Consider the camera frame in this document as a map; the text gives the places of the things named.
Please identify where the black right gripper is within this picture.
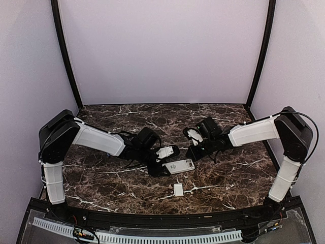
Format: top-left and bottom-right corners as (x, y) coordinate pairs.
(185, 137), (216, 162)

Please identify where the white remote control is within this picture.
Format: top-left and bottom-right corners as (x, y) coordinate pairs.
(163, 159), (195, 175)

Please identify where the white battery cover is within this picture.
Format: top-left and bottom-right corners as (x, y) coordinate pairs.
(173, 184), (184, 196)

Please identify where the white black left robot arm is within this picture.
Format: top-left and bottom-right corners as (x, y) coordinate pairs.
(39, 110), (177, 222)

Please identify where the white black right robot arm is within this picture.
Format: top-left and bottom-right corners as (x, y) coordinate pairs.
(183, 106), (319, 221)

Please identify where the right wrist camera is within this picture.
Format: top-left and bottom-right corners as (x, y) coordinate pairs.
(182, 128), (203, 146)

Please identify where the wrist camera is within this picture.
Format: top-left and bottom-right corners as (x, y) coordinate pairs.
(182, 128), (203, 146)
(155, 145), (180, 162)

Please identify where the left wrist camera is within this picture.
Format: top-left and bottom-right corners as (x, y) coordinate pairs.
(155, 145), (180, 162)

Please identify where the black front rail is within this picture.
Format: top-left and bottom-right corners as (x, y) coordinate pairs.
(48, 203), (283, 229)

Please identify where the black right corner frame post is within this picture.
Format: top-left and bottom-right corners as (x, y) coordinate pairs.
(245, 0), (276, 110)

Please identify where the black corner frame post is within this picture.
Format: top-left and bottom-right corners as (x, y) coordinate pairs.
(50, 0), (83, 111)
(245, 0), (276, 110)

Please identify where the white slotted cable duct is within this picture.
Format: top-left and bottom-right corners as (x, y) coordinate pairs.
(32, 217), (242, 243)

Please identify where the black left corner frame post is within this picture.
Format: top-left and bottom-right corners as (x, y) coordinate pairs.
(50, 0), (83, 111)

